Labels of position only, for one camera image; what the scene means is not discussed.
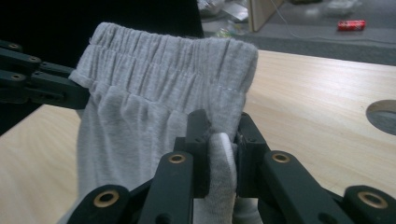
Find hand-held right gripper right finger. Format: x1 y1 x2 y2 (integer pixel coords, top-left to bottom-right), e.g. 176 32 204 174
233 111 271 198

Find clear plastic bag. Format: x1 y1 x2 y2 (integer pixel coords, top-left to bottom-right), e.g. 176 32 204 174
321 0 363 17

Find thin white cable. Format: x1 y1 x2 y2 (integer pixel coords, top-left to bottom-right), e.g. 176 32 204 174
270 0 396 45

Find crumpled white plastic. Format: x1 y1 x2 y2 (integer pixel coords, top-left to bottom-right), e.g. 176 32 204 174
197 0 226 18

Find flat silver package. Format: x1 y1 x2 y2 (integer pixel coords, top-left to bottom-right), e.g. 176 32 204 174
221 1 249 22

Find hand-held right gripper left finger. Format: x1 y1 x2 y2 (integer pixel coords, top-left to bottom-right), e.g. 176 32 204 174
173 108 213 199

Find red can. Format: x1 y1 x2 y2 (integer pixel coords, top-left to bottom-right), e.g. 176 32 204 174
336 20 367 33

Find beige wooden desk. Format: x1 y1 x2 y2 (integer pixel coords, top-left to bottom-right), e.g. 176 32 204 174
247 0 285 33

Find gray shorts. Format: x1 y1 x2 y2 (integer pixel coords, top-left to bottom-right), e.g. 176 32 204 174
57 21 260 224

